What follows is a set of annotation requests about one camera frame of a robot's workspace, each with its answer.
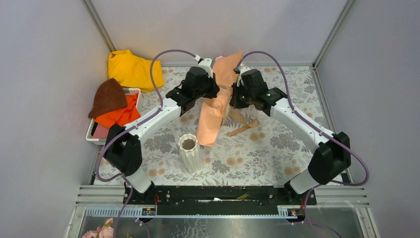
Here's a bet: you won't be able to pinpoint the white plastic basket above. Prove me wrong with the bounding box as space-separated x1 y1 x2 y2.
85 87 143 145

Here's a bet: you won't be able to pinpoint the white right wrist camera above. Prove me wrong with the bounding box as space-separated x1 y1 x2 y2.
233 66 251 87

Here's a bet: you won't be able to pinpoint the pink artificial flowers at bottom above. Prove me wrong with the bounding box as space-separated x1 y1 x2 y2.
82 218 114 238

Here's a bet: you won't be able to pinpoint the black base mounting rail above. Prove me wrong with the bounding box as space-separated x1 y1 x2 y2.
123 185 317 216

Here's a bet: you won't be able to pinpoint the floral patterned table mat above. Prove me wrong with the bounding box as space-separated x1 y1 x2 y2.
142 66 328 185

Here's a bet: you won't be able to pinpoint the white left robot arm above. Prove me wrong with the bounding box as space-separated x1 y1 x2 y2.
104 66 219 204

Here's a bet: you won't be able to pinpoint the pink cloth in basket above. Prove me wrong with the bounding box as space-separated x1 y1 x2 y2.
91 122 109 139

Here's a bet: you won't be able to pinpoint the white ribbed vase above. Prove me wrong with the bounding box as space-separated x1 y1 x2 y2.
178 134 203 173

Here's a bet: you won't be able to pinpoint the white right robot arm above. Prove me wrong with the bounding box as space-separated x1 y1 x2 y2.
230 66 351 204

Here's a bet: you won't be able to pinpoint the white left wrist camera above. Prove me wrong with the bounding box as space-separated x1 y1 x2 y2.
194 55 213 78

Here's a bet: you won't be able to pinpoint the brown cloth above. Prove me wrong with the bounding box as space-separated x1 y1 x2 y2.
88 78 127 119

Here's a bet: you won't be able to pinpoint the orange cloth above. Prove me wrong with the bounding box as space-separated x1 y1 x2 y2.
94 93 141 129

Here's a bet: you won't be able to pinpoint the tan satin ribbon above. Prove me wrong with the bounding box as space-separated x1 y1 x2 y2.
227 111 260 136

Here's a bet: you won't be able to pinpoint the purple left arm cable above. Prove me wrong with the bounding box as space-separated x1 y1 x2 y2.
95 49 201 238

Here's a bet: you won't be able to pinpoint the yellow cloth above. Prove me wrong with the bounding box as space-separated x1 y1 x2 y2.
107 50 165 92

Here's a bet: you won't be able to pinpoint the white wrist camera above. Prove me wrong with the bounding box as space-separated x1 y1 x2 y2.
194 55 213 78
233 66 251 87

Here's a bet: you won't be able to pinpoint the flower bouquet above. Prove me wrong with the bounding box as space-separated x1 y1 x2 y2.
196 51 243 146

